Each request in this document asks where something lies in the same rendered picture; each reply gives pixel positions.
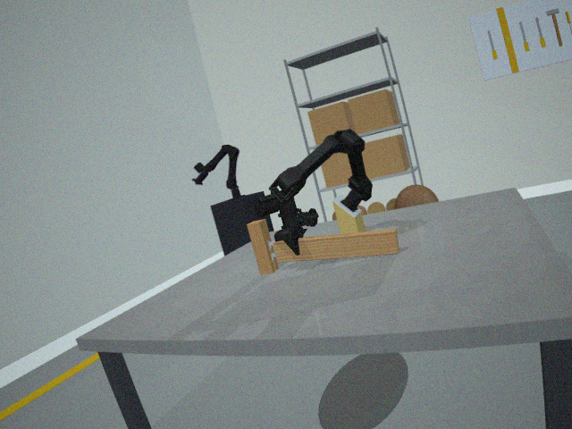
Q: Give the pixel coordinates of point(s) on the brown wooden post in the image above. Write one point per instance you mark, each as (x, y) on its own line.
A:
(260, 237)

